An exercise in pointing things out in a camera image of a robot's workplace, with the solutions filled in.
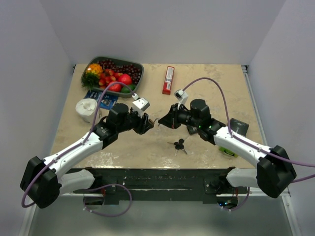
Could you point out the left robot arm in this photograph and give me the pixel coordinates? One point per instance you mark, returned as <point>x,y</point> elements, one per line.
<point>44,180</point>

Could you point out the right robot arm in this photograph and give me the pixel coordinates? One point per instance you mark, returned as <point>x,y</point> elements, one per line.
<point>272,172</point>

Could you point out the green black box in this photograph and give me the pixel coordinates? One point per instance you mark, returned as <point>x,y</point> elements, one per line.
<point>240,128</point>

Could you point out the blue card package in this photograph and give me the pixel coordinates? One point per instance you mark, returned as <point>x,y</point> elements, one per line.
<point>107,101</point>

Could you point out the black base frame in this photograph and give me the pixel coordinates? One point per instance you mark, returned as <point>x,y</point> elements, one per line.
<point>194,185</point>

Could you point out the white tissue roll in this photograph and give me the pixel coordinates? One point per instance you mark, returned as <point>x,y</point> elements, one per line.
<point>86,109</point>

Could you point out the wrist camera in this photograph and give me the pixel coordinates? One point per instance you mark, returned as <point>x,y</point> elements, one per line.
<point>139,104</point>
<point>181,96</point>

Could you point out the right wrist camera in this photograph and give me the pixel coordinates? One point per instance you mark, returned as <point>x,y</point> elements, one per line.
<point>181,96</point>

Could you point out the dark grape bunch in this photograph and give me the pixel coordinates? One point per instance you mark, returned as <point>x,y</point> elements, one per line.
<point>118,67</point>

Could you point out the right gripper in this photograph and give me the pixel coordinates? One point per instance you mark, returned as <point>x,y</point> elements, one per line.
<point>171,119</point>

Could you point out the red apple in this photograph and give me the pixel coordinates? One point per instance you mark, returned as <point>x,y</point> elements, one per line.
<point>125,79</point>
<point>113,86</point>

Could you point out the orange pineapple toy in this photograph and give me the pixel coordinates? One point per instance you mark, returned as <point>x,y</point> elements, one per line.
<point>91,76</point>

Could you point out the black padlock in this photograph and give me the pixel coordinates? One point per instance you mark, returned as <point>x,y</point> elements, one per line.
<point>192,130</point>

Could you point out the green fruit tray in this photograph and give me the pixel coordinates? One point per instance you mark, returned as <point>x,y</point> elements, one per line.
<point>105,80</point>

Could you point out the black key bunch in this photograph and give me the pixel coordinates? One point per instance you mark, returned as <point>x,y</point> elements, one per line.
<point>179,145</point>

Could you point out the green avocado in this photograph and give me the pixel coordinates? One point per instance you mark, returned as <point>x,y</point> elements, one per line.
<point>128,88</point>

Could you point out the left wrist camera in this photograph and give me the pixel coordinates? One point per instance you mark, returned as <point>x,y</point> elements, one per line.
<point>139,104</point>

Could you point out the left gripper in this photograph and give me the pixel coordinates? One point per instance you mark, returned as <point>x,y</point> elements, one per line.
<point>143,124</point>

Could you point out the red toothpaste box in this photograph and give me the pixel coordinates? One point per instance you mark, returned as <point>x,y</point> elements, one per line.
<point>167,85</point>

